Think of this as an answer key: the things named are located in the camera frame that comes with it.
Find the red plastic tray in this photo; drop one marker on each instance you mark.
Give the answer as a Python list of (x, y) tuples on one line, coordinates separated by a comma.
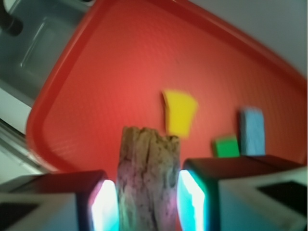
[(125, 53)]

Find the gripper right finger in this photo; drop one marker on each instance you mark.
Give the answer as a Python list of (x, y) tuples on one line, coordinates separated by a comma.
[(259, 193)]

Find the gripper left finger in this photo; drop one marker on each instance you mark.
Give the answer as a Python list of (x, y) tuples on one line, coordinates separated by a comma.
[(78, 201)]

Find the yellow sponge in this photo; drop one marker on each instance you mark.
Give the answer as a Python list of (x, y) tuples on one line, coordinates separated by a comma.
[(180, 110)]

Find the green block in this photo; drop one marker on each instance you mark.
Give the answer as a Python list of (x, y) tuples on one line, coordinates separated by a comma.
[(226, 147)]

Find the blue sponge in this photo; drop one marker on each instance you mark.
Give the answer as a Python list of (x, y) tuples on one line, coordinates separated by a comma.
[(252, 132)]

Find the grey toy sink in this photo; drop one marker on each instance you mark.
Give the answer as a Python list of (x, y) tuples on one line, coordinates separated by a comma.
[(27, 59)]

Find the brown wood chip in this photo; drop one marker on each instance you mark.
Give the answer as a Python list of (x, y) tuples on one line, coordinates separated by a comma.
[(146, 183)]

